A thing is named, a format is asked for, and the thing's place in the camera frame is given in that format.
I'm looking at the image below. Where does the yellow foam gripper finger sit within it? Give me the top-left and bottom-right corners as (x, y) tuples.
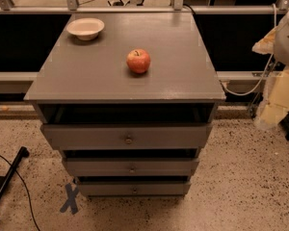
(254, 65), (289, 130)

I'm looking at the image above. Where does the red apple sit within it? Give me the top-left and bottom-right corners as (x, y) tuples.
(126, 49), (151, 74)

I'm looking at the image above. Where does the white paper bowl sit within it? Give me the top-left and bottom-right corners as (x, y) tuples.
(66, 18), (105, 40)

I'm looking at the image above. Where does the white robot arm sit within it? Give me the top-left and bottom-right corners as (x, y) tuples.
(252, 9), (289, 130)

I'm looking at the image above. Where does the top grey drawer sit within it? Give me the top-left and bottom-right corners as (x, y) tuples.
(41, 124), (212, 150)

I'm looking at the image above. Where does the grey drawer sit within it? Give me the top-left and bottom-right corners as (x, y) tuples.
(41, 124), (212, 150)
(63, 158), (198, 177)
(78, 181), (191, 196)

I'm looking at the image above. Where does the grey drawer cabinet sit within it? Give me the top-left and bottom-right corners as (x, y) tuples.
(25, 13), (225, 186)

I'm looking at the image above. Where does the bottom grey drawer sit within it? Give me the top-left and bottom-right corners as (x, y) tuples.
(78, 181), (191, 196)

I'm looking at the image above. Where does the middle grey drawer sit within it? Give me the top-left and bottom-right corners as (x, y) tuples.
(63, 158), (198, 177)

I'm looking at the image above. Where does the blue tape cross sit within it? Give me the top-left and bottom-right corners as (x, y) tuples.
(60, 184), (79, 215)

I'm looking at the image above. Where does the black stand leg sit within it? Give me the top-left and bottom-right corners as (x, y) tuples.
(0, 146), (29, 199)

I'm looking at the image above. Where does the white hanging cable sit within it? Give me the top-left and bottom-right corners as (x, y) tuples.
(221, 3), (278, 97)

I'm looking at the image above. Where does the black floor cable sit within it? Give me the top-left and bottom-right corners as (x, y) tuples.
(0, 146), (41, 231)

